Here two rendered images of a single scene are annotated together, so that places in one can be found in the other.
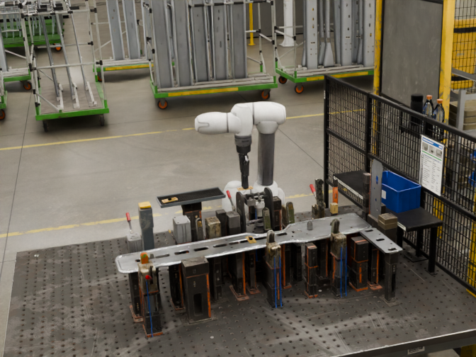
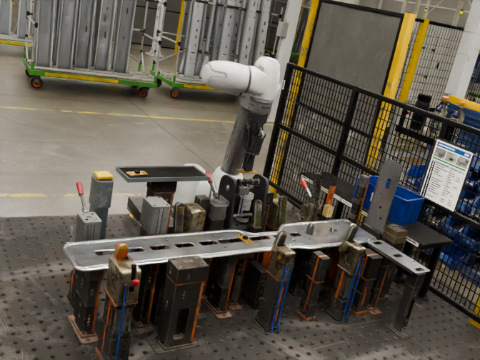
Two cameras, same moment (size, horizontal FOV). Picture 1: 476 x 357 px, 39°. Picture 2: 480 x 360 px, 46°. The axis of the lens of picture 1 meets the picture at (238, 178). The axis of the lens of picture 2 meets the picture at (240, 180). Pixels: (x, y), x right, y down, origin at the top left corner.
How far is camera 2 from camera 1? 1.53 m
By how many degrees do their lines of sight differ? 18
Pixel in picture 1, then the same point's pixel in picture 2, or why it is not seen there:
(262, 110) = not seen: hidden behind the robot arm
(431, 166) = (445, 176)
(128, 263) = (86, 255)
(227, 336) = not seen: outside the picture
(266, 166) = (240, 151)
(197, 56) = (80, 41)
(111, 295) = (36, 297)
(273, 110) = not seen: hidden behind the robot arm
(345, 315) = (358, 348)
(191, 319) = (167, 344)
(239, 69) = (119, 63)
